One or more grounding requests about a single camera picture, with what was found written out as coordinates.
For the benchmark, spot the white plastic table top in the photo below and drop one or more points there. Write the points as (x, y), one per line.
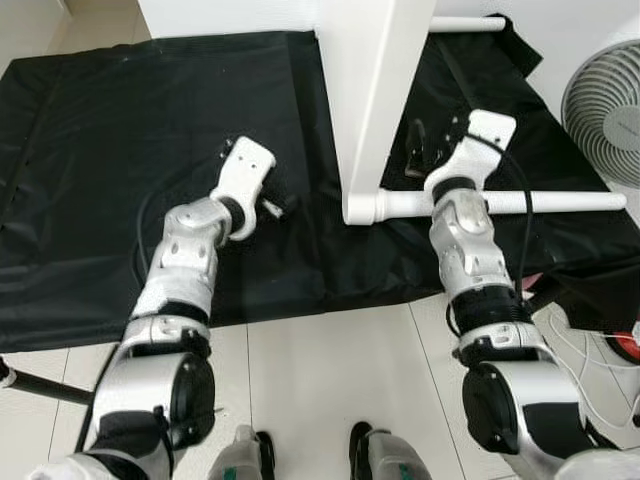
(375, 90)

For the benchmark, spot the white plastic table leg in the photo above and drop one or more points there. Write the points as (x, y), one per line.
(560, 201)
(465, 23)

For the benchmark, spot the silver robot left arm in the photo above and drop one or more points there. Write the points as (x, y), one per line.
(180, 260)

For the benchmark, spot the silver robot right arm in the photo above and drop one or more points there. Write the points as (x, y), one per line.
(465, 250)

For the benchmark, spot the white standing fan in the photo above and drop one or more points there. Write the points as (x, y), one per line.
(605, 110)

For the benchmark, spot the pink plastic part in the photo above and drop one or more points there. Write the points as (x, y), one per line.
(533, 280)

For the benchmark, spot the black cloth table cover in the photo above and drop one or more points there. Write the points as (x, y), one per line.
(150, 100)

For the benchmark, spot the grey robot left foot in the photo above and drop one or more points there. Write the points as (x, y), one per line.
(240, 458)

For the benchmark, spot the grey robot foot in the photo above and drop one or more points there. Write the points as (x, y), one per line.
(240, 458)
(390, 458)

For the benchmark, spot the grey robot right foot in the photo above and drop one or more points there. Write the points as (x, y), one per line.
(390, 458)

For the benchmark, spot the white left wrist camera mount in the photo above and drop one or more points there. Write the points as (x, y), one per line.
(245, 170)

